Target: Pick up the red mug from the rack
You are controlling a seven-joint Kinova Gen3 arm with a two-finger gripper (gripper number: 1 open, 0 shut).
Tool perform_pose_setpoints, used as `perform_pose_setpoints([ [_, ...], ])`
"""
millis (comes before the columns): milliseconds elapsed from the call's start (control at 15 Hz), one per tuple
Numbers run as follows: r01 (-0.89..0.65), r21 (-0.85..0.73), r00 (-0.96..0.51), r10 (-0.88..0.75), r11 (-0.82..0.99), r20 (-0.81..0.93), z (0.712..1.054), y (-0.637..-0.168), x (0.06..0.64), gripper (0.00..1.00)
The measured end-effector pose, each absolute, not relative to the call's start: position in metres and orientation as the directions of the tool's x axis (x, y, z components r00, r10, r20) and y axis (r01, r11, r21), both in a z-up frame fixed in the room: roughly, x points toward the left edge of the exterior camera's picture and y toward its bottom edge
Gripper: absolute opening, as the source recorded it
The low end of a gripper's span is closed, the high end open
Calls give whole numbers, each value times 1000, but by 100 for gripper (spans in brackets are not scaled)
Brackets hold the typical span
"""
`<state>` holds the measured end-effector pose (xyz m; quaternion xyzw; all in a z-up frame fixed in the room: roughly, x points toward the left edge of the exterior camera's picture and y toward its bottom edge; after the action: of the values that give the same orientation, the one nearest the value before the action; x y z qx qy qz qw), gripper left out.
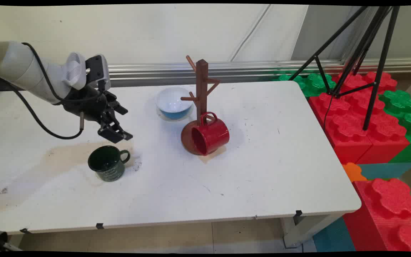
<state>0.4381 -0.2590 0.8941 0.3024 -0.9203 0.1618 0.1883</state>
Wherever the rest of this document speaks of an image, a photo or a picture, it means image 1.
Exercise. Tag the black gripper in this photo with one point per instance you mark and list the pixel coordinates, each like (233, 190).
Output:
(87, 103)

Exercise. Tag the red enamel mug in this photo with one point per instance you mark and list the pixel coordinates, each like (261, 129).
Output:
(214, 135)

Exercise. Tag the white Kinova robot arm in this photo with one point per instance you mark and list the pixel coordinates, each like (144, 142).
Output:
(16, 66)

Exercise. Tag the dark green enamel mug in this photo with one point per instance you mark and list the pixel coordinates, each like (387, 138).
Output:
(107, 167)

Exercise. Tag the white and blue bowl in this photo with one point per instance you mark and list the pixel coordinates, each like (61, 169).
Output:
(171, 101)

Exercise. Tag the brown wooden mug tree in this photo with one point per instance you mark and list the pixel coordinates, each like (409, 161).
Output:
(201, 89)

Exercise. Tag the black table edge clip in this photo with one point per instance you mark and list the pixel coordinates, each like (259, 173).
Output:
(25, 231)
(298, 214)
(100, 226)

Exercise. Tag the small green foam block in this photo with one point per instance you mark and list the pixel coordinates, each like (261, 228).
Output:
(314, 84)

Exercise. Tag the white table leg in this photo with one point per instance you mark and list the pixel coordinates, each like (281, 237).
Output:
(309, 226)

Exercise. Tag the red green giant building blocks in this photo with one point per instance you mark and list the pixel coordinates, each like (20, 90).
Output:
(351, 132)

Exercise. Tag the orange foam block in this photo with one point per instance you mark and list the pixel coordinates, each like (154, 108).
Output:
(353, 172)

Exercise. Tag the low teal foam block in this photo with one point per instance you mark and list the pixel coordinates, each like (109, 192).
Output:
(334, 237)

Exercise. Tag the black tripod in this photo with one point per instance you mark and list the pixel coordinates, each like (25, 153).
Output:
(382, 64)

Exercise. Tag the flat teal foam block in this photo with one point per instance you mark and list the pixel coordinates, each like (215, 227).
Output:
(387, 169)

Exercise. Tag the large green foam block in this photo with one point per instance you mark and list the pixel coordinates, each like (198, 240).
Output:
(400, 103)

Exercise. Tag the tall red foam block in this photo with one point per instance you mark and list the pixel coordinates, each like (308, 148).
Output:
(387, 210)

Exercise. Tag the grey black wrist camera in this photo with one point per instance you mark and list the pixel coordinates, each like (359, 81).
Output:
(98, 69)

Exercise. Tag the aluminium wall rail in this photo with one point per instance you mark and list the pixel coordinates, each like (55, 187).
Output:
(255, 69)

